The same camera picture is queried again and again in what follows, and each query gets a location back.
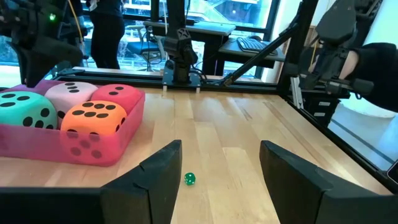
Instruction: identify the large orange foam die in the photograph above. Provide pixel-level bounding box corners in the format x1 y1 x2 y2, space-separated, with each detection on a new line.
60 100 128 166

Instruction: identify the red translucent plastic bin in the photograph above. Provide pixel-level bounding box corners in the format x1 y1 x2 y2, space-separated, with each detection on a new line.
0 79 146 167

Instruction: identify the small dark green die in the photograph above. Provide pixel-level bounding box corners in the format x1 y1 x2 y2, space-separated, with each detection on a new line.
183 172 197 187

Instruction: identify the silver aluminium extrusion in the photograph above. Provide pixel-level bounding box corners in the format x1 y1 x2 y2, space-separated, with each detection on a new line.
289 76 305 110

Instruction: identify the large pink foam die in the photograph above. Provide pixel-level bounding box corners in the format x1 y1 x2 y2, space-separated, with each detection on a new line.
44 81 99 128

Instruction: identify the dark blue office chair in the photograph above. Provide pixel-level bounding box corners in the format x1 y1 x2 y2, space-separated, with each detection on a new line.
127 26 165 68

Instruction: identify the person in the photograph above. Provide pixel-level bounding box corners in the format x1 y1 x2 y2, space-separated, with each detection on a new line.
85 0 126 70
340 42 398 113

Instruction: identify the black smartphone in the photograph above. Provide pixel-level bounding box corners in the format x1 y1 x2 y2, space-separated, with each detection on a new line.
386 160 398 184

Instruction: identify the black drawer unit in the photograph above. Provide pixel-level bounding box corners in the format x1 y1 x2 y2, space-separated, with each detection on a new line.
303 93 343 127

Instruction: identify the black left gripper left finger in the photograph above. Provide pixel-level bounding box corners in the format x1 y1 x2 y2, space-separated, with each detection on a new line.
0 139 183 224

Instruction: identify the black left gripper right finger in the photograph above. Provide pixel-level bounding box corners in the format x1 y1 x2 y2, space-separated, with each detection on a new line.
259 139 398 224

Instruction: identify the large red foam die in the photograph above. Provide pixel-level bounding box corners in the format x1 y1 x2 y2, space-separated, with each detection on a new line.
90 83 144 116

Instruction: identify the grey top desk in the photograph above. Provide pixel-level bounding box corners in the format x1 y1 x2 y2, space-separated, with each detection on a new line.
217 36 287 78
142 20 237 75

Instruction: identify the large teal foam die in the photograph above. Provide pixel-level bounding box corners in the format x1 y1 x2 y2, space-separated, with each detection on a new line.
0 90 58 130

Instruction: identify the black keyboard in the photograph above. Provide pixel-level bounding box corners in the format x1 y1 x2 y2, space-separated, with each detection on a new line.
236 36 279 57

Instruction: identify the yellow hanging cord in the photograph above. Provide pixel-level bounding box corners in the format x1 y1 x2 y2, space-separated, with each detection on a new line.
67 0 84 43

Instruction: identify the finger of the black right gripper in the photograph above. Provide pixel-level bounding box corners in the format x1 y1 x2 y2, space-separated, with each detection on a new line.
11 39 84 88

